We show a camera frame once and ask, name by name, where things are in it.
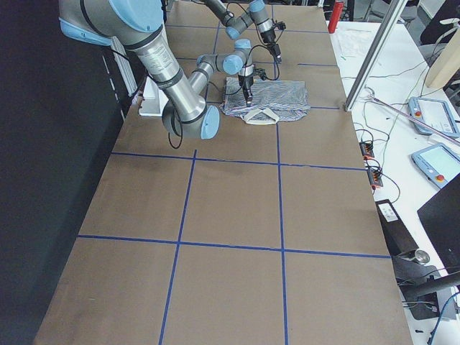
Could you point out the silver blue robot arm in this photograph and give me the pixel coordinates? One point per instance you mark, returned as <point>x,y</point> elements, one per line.
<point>139,26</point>
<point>256,15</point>

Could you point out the blue teach pendant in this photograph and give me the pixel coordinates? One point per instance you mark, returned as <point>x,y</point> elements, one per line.
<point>438,163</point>
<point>434,113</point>

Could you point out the far blue teach pendant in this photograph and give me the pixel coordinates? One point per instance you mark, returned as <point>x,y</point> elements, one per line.
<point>434,113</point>

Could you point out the beige wooden board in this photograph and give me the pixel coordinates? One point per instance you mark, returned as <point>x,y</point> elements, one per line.
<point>447,62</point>

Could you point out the navy white striped polo shirt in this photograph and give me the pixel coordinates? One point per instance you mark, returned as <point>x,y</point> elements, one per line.
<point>272,101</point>

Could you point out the red cylinder tube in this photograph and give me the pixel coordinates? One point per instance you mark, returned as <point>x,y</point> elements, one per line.
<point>335,15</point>

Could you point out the black monitor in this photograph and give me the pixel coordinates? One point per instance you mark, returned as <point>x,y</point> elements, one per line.
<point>439,217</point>

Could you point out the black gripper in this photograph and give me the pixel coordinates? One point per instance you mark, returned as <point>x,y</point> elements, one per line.
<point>272,46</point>
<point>246,82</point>

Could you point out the near blue teach pendant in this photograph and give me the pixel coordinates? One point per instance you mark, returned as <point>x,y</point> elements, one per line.
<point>438,163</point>

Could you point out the aluminium frame post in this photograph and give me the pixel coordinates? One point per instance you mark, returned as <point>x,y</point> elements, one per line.
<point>384,31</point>

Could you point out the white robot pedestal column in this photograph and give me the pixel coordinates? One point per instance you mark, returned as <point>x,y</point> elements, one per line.
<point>153,100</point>

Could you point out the clear plastic bag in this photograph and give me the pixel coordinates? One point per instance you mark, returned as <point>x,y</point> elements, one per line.
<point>354,43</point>

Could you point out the black box with label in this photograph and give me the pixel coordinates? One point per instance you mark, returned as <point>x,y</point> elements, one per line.
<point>398,238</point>

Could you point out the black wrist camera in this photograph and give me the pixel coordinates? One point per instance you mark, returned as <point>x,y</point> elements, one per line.
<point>261,73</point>
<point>279,25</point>

